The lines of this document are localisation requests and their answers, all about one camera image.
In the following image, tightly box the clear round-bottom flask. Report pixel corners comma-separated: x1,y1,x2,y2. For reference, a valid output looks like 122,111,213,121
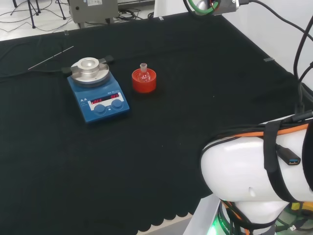
138,63,151,83

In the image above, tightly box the black bench cloth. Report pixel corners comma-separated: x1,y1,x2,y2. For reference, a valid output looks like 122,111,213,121
0,13,313,235

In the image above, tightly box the blue base heater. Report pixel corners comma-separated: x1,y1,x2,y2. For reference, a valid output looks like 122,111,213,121
61,55,130,124

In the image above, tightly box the pale board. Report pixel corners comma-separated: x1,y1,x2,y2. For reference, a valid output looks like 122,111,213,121
153,0,190,18

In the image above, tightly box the glass rod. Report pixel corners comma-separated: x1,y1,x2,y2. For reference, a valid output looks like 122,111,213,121
27,46,74,71

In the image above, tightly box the grey equipment box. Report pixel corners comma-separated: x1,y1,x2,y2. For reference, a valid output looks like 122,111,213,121
67,0,121,29

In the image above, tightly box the black tripod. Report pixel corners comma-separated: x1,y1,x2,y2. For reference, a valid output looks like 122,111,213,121
11,0,42,29
55,0,67,20

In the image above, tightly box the red flask support ring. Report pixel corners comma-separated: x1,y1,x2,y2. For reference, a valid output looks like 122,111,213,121
132,69,157,94

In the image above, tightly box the black floor cable bundle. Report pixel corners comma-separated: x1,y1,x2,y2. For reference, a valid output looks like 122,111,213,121
117,8,148,22

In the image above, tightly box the black hanging cable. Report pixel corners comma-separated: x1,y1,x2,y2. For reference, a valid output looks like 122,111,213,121
293,17,313,116

